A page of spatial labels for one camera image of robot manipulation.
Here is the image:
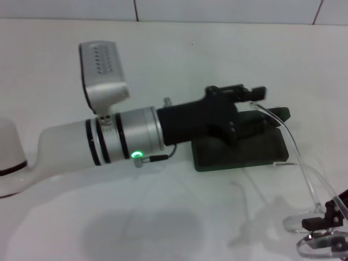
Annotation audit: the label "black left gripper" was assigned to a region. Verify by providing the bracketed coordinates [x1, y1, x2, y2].
[157, 84, 281, 149]

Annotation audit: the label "clear white glasses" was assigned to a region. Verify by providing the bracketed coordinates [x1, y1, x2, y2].
[248, 100, 348, 259]

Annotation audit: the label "green glasses case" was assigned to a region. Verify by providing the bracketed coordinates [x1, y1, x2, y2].
[191, 107, 290, 172]

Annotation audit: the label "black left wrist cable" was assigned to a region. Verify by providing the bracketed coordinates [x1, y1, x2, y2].
[132, 144, 177, 168]

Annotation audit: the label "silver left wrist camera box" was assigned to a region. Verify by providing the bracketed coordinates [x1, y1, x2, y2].
[78, 40, 130, 115]

